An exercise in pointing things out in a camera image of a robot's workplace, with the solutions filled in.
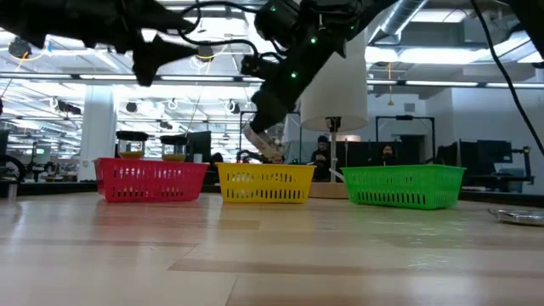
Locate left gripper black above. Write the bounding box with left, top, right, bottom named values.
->
left=122, top=3, right=201, bottom=88

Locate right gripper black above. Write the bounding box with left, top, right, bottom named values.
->
left=248, top=37, right=337, bottom=134

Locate red plastic basket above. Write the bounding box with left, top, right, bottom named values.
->
left=93, top=156, right=210, bottom=204

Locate white shade table lamp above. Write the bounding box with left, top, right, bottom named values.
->
left=298, top=29, right=370, bottom=201

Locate long ceiling light strip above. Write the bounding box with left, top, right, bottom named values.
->
left=367, top=79, right=544, bottom=89
left=0, top=72, right=264, bottom=82

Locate yellow plastic basket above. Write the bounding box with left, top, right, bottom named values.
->
left=215, top=161, right=318, bottom=205

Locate black computer monitor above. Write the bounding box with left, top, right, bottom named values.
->
left=476, top=139, right=514, bottom=165
left=185, top=130, right=213, bottom=164
left=436, top=142, right=478, bottom=167

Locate glass jar black lid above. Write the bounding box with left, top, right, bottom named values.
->
left=115, top=130, right=150, bottom=161
left=159, top=134, right=190, bottom=163

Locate white building column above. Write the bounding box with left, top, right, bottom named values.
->
left=77, top=84, right=117, bottom=183

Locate dark ceiling device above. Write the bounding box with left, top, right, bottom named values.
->
left=7, top=36, right=33, bottom=60

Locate green plastic basket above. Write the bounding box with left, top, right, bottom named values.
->
left=340, top=163, right=468, bottom=211

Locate black curved equipment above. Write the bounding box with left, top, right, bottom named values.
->
left=0, top=152, right=27, bottom=184

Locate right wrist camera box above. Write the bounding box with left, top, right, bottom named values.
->
left=240, top=54, right=274, bottom=81

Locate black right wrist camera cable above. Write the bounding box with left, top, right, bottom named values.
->
left=176, top=0, right=261, bottom=59

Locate silver ceiling duct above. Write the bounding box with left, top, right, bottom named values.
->
left=379, top=0, right=431, bottom=36

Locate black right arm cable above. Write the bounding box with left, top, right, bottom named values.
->
left=468, top=0, right=544, bottom=157

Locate silver watch brown strap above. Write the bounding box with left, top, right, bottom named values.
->
left=487, top=207, right=544, bottom=227

